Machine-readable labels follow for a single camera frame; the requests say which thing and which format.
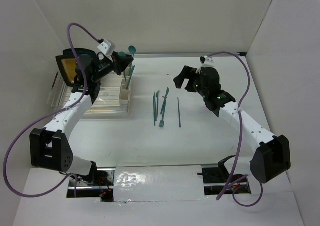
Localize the white foil cover board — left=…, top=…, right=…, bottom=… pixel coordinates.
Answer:
left=113, top=165, right=206, bottom=203

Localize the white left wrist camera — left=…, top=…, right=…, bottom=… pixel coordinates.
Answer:
left=97, top=39, right=116, bottom=56

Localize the white near utensil caddy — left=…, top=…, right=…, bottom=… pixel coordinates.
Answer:
left=119, top=82, right=132, bottom=106

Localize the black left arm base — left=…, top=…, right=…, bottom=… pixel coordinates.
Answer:
left=66, top=167, right=116, bottom=203

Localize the white utensil caddy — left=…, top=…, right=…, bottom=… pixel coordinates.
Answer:
left=122, top=62, right=133, bottom=81
left=119, top=82, right=132, bottom=106

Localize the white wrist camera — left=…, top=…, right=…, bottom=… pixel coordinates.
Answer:
left=200, top=56, right=215, bottom=68
left=97, top=39, right=116, bottom=56

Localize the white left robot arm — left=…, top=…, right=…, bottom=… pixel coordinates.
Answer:
left=29, top=49, right=134, bottom=186

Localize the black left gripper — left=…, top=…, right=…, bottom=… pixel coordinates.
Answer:
left=91, top=51, right=134, bottom=83

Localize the teal plastic spoon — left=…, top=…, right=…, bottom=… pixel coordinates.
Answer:
left=118, top=51, right=127, bottom=81
left=128, top=45, right=137, bottom=58

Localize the white wire dish rack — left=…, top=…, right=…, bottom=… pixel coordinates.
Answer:
left=46, top=55, right=133, bottom=118

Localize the white far utensil caddy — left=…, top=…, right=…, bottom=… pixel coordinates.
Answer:
left=122, top=62, right=133, bottom=81

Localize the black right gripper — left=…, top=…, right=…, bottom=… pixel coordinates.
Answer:
left=174, top=65, right=209, bottom=98

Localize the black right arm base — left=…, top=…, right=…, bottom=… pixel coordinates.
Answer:
left=197, top=155, right=251, bottom=196

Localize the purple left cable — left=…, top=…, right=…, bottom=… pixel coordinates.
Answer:
left=3, top=22, right=106, bottom=197

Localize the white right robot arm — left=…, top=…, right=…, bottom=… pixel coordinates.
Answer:
left=173, top=66, right=291, bottom=184

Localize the teal square plate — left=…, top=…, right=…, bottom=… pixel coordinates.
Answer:
left=62, top=48, right=97, bottom=58

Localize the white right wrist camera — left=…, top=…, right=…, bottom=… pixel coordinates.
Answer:
left=200, top=56, right=215, bottom=68

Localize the black yellow square plate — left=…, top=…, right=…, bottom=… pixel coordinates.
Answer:
left=55, top=55, right=84, bottom=87

